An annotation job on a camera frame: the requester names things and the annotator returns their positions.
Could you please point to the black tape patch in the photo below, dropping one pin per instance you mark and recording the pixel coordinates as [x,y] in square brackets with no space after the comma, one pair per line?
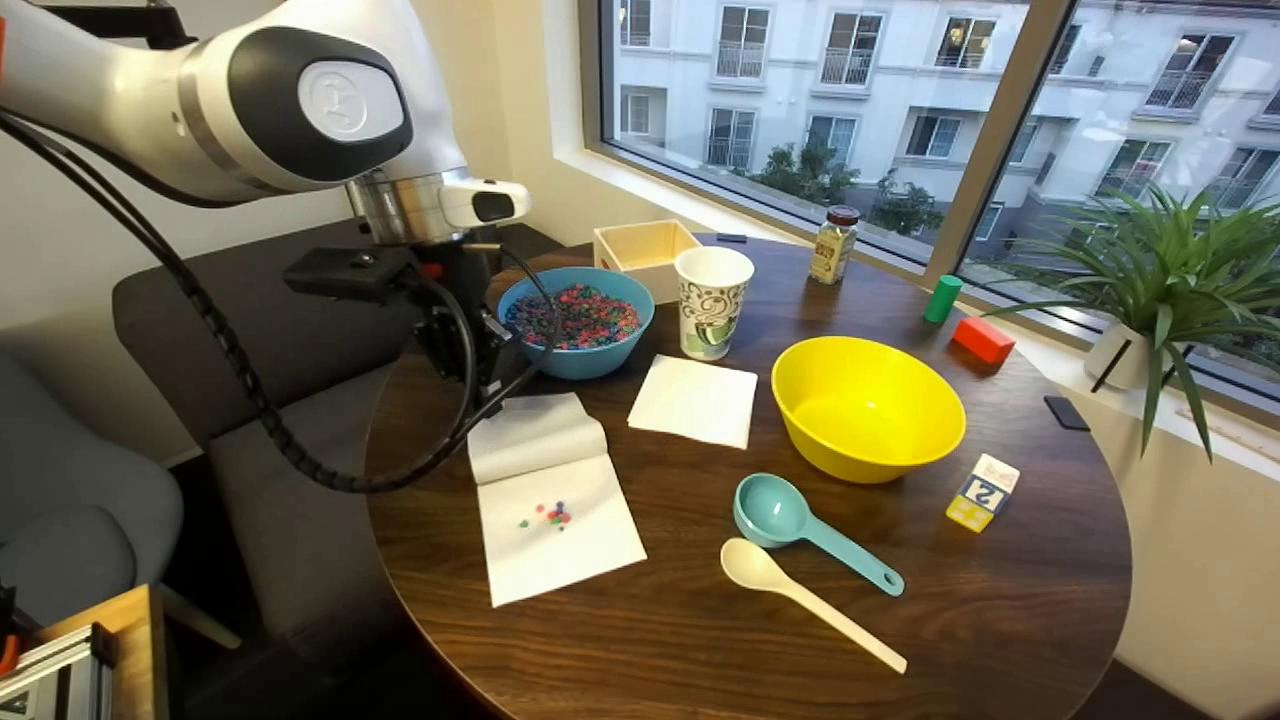
[1065,412]

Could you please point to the red block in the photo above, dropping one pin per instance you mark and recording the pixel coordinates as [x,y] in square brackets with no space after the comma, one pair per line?
[980,346]

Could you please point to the colourful cereal pieces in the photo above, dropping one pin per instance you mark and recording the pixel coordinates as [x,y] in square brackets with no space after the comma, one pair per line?
[549,512]

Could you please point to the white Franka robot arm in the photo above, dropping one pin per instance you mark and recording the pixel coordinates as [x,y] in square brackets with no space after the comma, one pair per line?
[161,94]

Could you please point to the green block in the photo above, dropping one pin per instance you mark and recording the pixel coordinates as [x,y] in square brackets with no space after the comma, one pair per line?
[942,302]

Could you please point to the small yellow white box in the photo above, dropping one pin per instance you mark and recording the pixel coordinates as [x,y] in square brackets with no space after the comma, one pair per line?
[984,493]

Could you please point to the black mounting bar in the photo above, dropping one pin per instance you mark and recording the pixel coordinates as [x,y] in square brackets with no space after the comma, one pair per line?
[113,20]

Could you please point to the green potted plant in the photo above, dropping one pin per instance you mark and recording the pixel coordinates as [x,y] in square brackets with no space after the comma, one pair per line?
[1174,264]

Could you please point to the wooden board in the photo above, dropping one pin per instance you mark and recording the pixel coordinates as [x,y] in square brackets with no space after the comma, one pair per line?
[135,654]

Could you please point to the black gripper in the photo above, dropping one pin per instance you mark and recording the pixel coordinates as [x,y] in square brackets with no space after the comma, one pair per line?
[465,295]

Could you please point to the spice jar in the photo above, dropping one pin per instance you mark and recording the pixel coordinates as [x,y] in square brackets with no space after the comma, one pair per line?
[833,250]

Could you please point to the grey office chair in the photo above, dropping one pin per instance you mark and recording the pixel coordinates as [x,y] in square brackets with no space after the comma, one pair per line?
[64,493]

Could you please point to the white plastic spoon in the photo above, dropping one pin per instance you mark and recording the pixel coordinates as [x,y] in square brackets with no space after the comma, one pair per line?
[752,566]

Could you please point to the blue bowl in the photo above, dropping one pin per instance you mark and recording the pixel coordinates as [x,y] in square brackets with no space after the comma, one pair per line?
[595,363]

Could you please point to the large white paper towel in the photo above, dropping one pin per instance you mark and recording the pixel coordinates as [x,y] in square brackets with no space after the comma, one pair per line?
[561,534]

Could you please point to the yellow bowl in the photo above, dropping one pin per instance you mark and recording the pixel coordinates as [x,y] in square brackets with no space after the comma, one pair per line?
[864,412]

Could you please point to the large glass window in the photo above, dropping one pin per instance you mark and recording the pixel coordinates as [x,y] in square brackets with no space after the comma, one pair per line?
[825,94]

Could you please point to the aluminium rail frame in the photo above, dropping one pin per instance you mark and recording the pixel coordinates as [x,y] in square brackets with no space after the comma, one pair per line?
[41,672]

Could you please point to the white wooden box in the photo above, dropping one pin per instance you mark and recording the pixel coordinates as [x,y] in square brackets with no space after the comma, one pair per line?
[643,252]

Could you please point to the patterned paper cup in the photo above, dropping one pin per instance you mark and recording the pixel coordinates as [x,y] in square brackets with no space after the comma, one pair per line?
[712,305]

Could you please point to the teal measuring scoop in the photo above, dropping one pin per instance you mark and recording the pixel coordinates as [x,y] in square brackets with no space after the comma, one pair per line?
[773,508]

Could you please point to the colourful cereal pile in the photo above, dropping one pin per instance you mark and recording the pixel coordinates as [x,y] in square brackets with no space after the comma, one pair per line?
[587,320]

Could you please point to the small square white napkin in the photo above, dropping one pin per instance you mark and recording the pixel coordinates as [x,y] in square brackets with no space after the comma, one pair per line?
[692,403]

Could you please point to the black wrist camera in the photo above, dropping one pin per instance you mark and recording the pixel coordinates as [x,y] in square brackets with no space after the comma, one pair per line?
[345,275]

